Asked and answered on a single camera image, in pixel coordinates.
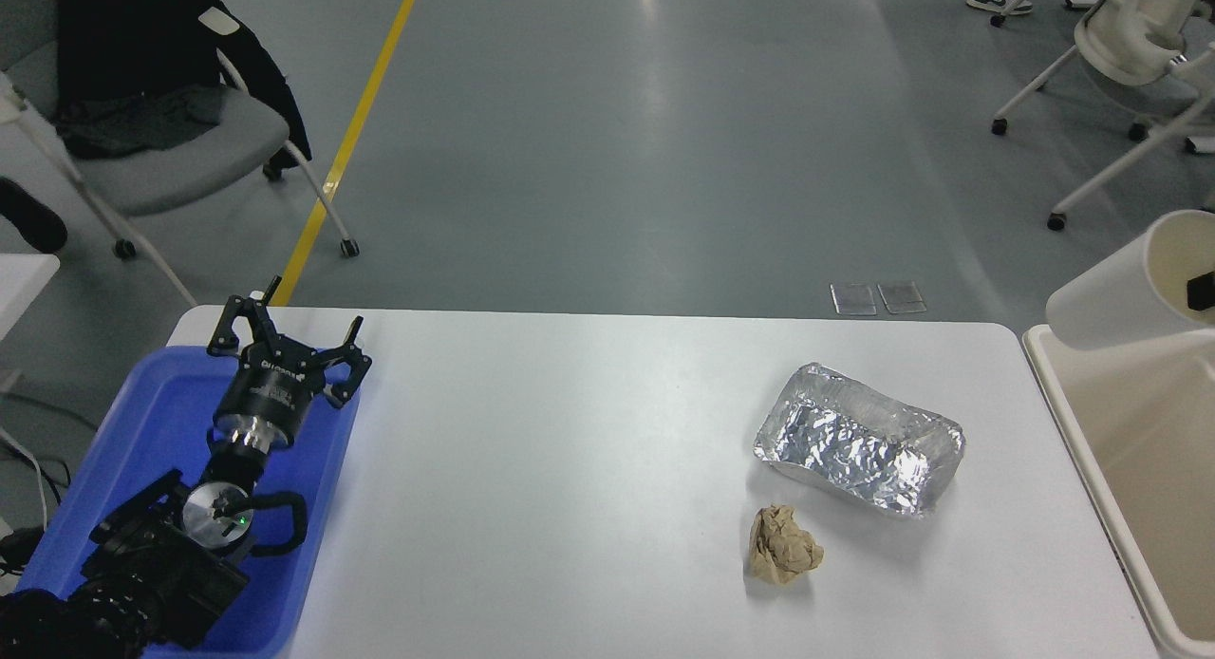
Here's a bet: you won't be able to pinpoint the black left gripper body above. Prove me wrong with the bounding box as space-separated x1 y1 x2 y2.
214 348 324 438

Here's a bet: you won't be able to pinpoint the white paper cup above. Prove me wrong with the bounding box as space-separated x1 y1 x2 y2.
1046 210 1215 349

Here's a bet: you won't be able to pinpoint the blue plastic tray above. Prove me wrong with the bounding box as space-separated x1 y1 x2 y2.
14 346 362 658

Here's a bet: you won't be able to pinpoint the large pale bin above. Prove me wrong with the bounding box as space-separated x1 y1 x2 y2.
1022 324 1215 659

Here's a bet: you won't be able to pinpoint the white side table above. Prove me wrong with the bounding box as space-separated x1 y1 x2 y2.
0 254 60 342

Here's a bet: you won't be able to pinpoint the dark grey folded garment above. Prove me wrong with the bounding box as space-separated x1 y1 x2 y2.
55 82 229 159

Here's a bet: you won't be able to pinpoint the person's foot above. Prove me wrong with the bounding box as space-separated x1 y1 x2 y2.
0 177 69 254

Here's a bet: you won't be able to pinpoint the white office chair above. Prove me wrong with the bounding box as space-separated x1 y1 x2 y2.
992 0 1215 231

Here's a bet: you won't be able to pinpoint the black jacket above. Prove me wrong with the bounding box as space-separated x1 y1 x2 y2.
57 0 312 171

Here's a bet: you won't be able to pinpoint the white chair legs with castor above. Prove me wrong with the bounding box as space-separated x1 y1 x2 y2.
992 0 1107 28

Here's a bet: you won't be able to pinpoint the silver foil tray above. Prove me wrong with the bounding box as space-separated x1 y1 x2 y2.
754 362 966 519

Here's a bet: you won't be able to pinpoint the crumpled tan paper ball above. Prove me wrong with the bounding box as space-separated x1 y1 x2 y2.
747 504 825 585

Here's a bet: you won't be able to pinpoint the grey chair with white frame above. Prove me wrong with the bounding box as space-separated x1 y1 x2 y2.
0 0 360 309

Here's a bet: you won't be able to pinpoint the black cables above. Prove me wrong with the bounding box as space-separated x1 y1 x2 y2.
0 393 75 573

